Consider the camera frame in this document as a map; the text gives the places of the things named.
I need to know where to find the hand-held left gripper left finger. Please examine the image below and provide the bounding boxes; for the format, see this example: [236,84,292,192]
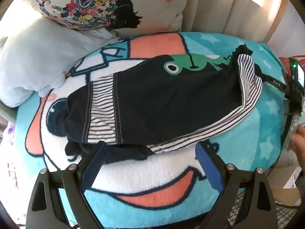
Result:
[26,141,108,229]

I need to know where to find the cardboard box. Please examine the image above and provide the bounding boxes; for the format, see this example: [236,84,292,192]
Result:
[272,166,305,208]

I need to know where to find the purple print bed sheet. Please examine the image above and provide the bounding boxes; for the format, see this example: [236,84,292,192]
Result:
[0,121,29,223]

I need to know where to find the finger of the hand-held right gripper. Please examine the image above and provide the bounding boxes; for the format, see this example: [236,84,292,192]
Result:
[260,73,290,94]

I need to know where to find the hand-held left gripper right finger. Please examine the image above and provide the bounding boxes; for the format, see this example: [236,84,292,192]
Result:
[194,144,279,229]

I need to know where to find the navy pants with striped trim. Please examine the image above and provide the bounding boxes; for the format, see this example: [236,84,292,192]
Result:
[64,44,264,163]

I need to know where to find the person's right hand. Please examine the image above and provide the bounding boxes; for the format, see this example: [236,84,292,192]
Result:
[291,125,305,168]

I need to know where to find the black cable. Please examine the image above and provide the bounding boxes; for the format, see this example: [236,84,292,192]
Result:
[274,200,303,208]

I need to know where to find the red object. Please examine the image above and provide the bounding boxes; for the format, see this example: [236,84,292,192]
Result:
[278,56,293,77]

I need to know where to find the light blue pillow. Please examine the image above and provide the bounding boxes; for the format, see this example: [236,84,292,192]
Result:
[0,18,124,108]

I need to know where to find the cartoon printed blanket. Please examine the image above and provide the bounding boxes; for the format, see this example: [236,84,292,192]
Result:
[17,32,290,229]

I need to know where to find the floral print pillow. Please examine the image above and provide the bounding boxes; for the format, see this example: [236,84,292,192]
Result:
[28,0,194,33]

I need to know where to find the beige curtain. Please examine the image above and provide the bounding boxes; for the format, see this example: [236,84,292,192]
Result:
[181,0,289,44]

